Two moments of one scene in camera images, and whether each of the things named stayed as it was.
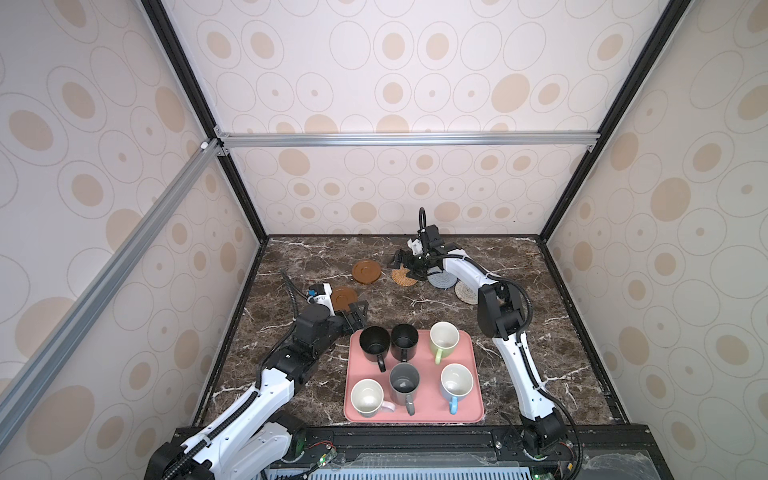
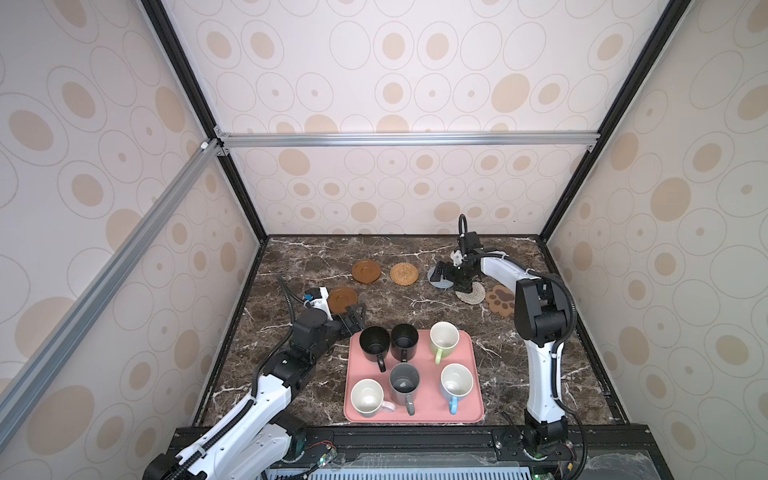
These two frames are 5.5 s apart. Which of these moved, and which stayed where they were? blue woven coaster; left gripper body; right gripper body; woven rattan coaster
Moved: right gripper body
Stayed: blue woven coaster; left gripper body; woven rattan coaster
